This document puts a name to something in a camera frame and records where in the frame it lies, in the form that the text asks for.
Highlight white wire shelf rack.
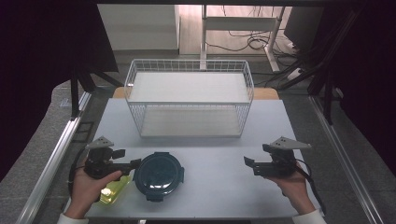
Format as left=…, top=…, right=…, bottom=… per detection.
left=123, top=58, right=255, bottom=139

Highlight black floor cables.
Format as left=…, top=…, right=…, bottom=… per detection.
left=205, top=5, right=297, bottom=54

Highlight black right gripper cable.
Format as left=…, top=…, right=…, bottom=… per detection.
left=294, top=158, right=327, bottom=217

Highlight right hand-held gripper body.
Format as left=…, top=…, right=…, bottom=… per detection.
left=261, top=135, right=312, bottom=179

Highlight black curtain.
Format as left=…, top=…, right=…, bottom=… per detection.
left=311, top=0, right=396, bottom=176
left=0, top=0, right=120, bottom=183

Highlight person's right hand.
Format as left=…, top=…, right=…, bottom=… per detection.
left=264, top=169, right=316, bottom=217

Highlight white cabinet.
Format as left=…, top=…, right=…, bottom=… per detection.
left=97, top=4, right=181, bottom=52

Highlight black metal stand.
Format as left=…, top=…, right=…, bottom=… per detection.
left=69, top=68, right=124, bottom=121
left=277, top=8, right=359, bottom=126

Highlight round dark teal lidded container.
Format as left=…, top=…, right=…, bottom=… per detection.
left=133, top=151, right=186, bottom=203

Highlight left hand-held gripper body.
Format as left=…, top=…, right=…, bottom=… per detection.
left=83, top=135, right=126, bottom=180

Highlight aluminium rail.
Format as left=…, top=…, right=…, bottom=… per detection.
left=14, top=91, right=93, bottom=224
left=308, top=94, right=385, bottom=224

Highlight white desk frame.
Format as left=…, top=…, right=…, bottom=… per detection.
left=200, top=4, right=287, bottom=73

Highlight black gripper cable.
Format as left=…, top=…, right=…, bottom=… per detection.
left=294, top=158, right=327, bottom=217
left=67, top=148, right=92, bottom=198

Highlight yellow-green rectangular plastic container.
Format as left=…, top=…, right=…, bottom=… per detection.
left=99, top=175, right=132, bottom=205

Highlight person's left hand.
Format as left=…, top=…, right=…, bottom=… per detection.
left=64, top=169, right=124, bottom=219

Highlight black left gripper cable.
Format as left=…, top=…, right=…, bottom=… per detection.
left=67, top=148, right=92, bottom=198

